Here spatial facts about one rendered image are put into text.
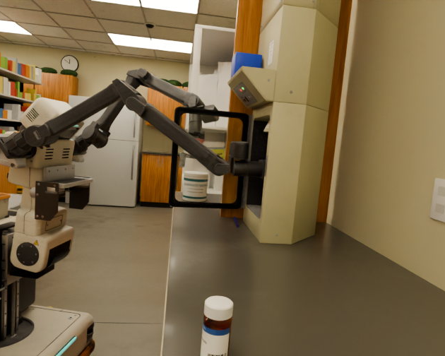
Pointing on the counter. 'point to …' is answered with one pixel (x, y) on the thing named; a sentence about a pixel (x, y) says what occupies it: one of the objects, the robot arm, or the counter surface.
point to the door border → (177, 155)
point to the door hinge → (247, 160)
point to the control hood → (256, 84)
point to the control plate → (244, 94)
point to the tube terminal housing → (294, 123)
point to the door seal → (176, 157)
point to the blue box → (251, 60)
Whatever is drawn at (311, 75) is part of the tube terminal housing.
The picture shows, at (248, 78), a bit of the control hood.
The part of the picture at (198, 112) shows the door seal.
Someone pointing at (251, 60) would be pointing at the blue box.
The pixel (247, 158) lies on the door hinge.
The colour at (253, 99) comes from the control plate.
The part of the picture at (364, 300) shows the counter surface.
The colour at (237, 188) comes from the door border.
